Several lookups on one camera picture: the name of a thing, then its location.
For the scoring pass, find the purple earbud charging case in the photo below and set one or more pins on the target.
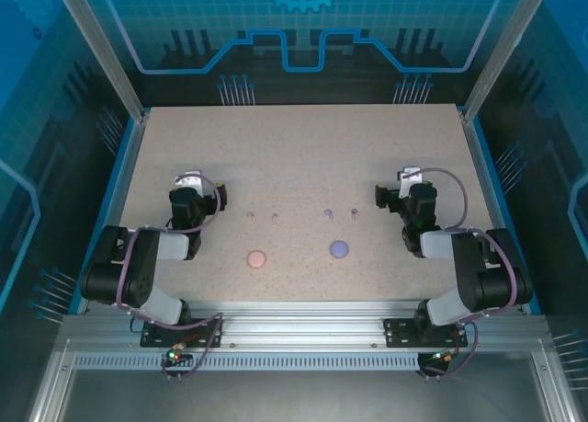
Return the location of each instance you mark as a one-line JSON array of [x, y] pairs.
[[339, 249]]

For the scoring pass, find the pink earbud charging case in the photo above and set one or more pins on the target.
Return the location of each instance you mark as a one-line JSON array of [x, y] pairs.
[[256, 259]]

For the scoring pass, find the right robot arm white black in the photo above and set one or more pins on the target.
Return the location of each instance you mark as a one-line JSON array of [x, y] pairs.
[[468, 275]]

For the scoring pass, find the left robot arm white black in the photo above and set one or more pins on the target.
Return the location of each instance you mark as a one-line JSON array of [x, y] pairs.
[[103, 281]]

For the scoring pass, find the right LED connector board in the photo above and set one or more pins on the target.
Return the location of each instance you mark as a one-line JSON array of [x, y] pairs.
[[436, 357]]

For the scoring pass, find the led connector board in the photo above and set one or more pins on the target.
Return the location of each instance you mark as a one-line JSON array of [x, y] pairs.
[[436, 357], [177, 354]]

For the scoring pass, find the left LED connector board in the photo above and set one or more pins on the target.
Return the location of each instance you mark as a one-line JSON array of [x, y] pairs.
[[177, 354]]

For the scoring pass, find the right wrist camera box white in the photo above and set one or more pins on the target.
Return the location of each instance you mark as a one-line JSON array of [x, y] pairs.
[[405, 185]]

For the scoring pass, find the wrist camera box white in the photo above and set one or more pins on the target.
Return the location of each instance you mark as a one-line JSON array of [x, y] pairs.
[[190, 180], [405, 185]]

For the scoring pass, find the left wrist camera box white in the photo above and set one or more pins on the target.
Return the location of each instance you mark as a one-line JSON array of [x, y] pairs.
[[190, 180]]

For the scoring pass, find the right side rail blue trim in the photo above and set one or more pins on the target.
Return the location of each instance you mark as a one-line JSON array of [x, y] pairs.
[[480, 164]]

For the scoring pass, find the rail blue trim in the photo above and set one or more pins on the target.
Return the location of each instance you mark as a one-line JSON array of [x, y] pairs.
[[127, 164], [480, 164]]

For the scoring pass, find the left side rail blue trim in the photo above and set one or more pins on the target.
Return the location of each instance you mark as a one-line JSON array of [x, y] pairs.
[[127, 164]]

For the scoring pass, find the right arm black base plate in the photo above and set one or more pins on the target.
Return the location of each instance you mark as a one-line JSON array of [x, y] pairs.
[[397, 334]]

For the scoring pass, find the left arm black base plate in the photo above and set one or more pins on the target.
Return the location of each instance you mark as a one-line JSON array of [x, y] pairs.
[[151, 341]]

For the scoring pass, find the aluminium mounting rail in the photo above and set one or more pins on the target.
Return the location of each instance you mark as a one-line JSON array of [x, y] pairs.
[[298, 321]]

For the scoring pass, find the right aluminium frame post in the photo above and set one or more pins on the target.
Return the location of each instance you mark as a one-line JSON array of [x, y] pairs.
[[502, 54]]

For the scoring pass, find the aluminium frame post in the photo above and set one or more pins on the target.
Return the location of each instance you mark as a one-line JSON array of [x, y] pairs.
[[106, 54], [502, 54]]

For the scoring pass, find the left aluminium frame post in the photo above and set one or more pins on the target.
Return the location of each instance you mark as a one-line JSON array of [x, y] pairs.
[[106, 54]]

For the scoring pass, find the aluminium lower frame tray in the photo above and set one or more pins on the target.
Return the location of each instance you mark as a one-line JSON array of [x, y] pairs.
[[298, 399]]

